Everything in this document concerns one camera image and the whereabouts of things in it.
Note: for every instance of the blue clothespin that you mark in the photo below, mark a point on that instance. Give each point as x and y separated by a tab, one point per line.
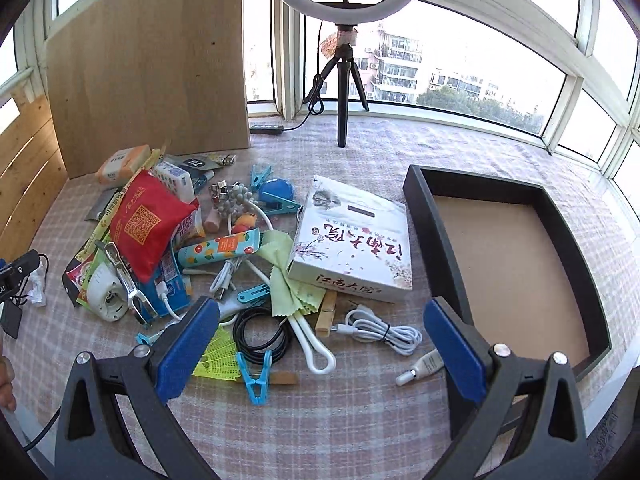
255	385

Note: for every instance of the tan paper label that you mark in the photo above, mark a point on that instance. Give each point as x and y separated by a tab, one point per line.
340	42

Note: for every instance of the black tripod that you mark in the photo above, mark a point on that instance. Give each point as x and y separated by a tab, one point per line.
342	110

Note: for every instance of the black tag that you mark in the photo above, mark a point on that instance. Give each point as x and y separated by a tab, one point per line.
10	320

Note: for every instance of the green cloth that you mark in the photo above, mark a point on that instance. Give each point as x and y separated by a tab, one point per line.
282	260

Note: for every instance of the small teal plastic clip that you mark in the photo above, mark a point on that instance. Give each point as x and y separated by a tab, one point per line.
255	294

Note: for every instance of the white blue printed packet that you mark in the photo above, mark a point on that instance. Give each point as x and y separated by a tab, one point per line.
189	225

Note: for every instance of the white blue tissue pack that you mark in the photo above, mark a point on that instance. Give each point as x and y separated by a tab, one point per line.
175	180

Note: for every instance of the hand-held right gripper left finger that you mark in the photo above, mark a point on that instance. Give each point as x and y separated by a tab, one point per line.
185	350

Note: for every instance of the black sachet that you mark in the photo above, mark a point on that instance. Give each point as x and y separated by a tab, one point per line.
192	163

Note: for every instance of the black power strip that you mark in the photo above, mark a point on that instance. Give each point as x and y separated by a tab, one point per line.
267	129

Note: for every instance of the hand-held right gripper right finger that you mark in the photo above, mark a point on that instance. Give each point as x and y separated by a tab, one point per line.
457	355

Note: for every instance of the coffee creamer sachet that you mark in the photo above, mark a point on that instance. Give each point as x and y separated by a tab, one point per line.
80	280

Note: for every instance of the orange toy figure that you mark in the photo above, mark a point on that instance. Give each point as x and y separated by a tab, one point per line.
242	224

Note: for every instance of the teal printed tube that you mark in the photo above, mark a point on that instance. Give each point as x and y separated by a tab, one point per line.
220	249

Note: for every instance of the person's left hand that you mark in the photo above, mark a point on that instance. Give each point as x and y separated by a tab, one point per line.
6	385

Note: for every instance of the cardboard box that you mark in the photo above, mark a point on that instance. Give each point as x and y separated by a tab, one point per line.
150	60

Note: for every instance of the long blue plastic clip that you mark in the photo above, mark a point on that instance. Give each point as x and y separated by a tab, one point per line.
280	207

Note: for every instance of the red pouch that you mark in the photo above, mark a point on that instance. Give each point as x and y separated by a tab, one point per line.
145	220

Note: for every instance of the blue round lid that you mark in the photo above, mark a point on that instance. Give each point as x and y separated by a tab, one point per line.
277	191

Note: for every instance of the grey foil sachet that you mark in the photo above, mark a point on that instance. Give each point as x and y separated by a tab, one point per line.
102	205

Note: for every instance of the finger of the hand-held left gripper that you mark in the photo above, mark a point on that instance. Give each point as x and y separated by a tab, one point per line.
20	265

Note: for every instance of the silver metal clip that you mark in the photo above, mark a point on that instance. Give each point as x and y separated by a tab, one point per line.
222	192

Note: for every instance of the white printed box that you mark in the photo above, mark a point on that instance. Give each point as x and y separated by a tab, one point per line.
350	240

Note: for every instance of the orange white tissue packet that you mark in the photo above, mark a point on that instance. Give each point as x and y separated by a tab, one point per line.
120	165

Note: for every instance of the wooden slat fence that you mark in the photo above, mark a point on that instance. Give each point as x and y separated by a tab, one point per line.
25	170

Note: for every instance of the white window frame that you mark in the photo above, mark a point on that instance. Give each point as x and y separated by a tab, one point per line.
565	110

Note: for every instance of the small white tube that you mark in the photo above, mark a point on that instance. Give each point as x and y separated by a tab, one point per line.
422	364

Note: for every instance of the long yellow paper sleeve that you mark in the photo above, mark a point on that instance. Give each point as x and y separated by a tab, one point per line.
142	170

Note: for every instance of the teal clothespin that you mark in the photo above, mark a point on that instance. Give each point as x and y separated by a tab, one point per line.
260	176

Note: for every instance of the crumpled white paper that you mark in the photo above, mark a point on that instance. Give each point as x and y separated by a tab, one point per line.
37	290

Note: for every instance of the black tray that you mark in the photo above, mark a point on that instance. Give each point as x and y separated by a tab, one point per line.
430	240

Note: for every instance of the white mini fan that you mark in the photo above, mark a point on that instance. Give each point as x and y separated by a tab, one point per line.
107	295

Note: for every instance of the yellow-green shuttlecock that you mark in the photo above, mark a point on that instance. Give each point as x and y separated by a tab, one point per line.
220	360

